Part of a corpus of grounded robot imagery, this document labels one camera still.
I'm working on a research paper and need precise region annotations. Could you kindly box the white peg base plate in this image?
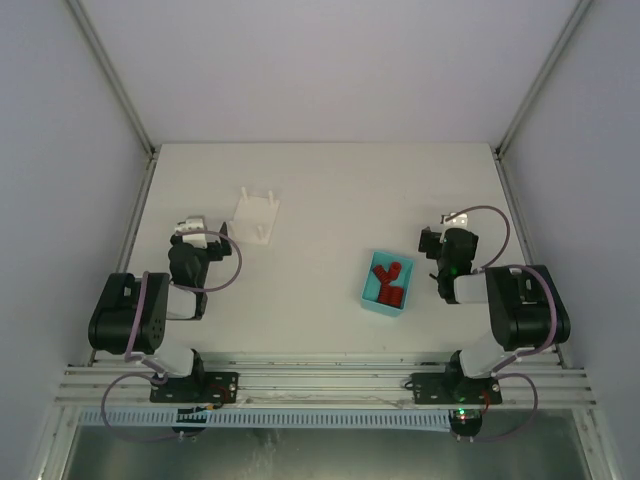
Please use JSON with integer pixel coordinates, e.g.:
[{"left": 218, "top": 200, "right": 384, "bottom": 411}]
[{"left": 229, "top": 187, "right": 280, "bottom": 246}]

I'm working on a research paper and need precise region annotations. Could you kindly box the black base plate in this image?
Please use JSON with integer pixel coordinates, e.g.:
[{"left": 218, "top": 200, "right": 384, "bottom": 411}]
[
  {"left": 404, "top": 372, "right": 503, "bottom": 406},
  {"left": 149, "top": 372, "right": 239, "bottom": 404}
]

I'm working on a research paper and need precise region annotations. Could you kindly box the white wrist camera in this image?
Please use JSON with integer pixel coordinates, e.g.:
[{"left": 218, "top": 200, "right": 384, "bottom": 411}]
[
  {"left": 174, "top": 216, "right": 207, "bottom": 249},
  {"left": 440, "top": 212, "right": 469, "bottom": 229}
]

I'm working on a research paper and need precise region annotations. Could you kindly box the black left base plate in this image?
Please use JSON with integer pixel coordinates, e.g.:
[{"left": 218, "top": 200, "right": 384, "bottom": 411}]
[{"left": 149, "top": 372, "right": 239, "bottom": 404}]

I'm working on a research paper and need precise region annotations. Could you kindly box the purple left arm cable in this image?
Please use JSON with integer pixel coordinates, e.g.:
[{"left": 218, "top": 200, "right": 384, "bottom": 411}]
[{"left": 101, "top": 229, "right": 244, "bottom": 443}]

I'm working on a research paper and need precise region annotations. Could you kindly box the light blue cable duct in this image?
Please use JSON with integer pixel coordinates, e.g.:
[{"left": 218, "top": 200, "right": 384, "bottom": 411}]
[{"left": 106, "top": 407, "right": 450, "bottom": 433}]

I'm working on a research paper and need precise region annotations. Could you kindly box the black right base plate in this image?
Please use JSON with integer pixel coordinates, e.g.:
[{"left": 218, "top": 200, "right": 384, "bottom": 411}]
[{"left": 404, "top": 372, "right": 503, "bottom": 406}]

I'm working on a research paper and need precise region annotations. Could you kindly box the teal plastic bin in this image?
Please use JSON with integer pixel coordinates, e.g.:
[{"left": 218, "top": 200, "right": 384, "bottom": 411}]
[{"left": 360, "top": 251, "right": 414, "bottom": 317}]

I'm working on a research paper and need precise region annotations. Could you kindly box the right aluminium frame post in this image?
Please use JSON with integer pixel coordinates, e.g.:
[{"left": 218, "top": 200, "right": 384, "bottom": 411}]
[{"left": 493, "top": 0, "right": 595, "bottom": 162}]

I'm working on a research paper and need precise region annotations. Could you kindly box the aluminium mounting rail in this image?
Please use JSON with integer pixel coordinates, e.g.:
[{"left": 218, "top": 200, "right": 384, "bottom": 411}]
[{"left": 55, "top": 350, "right": 597, "bottom": 409}]

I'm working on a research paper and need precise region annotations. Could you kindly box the left aluminium frame post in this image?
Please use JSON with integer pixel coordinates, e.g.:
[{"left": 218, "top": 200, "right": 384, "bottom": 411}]
[{"left": 64, "top": 0, "right": 156, "bottom": 160}]

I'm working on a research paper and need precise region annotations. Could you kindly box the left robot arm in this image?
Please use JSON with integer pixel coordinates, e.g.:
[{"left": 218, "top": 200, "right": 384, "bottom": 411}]
[{"left": 88, "top": 217, "right": 242, "bottom": 401}]

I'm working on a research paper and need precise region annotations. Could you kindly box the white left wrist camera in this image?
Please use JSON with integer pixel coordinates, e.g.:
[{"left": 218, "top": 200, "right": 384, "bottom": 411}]
[{"left": 174, "top": 216, "right": 207, "bottom": 249}]

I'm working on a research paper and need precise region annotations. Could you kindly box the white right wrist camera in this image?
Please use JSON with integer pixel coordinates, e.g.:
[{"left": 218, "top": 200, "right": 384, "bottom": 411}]
[{"left": 440, "top": 212, "right": 469, "bottom": 229}]

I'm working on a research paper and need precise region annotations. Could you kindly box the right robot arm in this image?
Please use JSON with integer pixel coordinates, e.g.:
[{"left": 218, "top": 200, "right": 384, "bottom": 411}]
[{"left": 418, "top": 227, "right": 571, "bottom": 402}]

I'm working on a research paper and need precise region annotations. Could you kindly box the aluminium frame post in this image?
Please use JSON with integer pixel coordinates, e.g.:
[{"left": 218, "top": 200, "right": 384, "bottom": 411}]
[
  {"left": 64, "top": 0, "right": 156, "bottom": 160},
  {"left": 493, "top": 0, "right": 595, "bottom": 162}
]

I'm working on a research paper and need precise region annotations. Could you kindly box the red small spring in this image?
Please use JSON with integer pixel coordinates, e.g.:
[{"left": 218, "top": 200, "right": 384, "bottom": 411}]
[{"left": 372, "top": 265, "right": 392, "bottom": 284}]

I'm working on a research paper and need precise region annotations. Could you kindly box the red large spring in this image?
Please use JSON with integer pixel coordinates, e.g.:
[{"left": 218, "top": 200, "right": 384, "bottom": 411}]
[
  {"left": 377, "top": 284, "right": 394, "bottom": 305},
  {"left": 387, "top": 261, "right": 402, "bottom": 282},
  {"left": 388, "top": 286, "right": 404, "bottom": 308}
]

